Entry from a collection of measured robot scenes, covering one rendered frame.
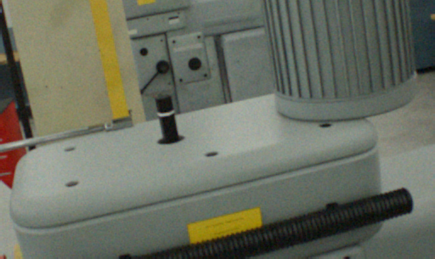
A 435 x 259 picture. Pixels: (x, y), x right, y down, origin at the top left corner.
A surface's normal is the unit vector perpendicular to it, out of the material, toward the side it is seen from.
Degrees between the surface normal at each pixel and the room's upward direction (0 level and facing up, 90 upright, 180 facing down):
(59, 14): 90
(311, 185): 90
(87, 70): 90
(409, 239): 90
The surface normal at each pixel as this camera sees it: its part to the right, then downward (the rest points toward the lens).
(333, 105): -0.31, 0.32
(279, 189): 0.22, 0.24
